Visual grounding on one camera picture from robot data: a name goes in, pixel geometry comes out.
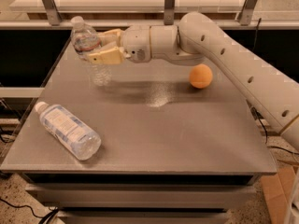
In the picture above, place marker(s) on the clear ribbed water bottle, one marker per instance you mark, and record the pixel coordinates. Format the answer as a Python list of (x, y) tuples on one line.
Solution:
[(85, 41)]

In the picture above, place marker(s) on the orange ball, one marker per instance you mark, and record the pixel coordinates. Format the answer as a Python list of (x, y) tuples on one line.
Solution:
[(201, 76)]

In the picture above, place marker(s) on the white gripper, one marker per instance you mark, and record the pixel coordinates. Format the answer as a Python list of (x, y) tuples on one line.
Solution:
[(135, 45)]

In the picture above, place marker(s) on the cardboard box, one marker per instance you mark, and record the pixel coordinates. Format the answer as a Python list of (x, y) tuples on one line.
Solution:
[(281, 196)]

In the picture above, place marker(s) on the metal railing frame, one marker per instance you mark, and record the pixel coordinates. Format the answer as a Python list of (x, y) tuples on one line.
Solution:
[(262, 14)]

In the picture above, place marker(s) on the blue labelled water bottle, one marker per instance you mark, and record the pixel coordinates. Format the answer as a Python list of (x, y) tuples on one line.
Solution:
[(76, 136)]

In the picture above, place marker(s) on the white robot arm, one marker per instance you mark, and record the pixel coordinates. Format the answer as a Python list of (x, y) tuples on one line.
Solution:
[(196, 37)]

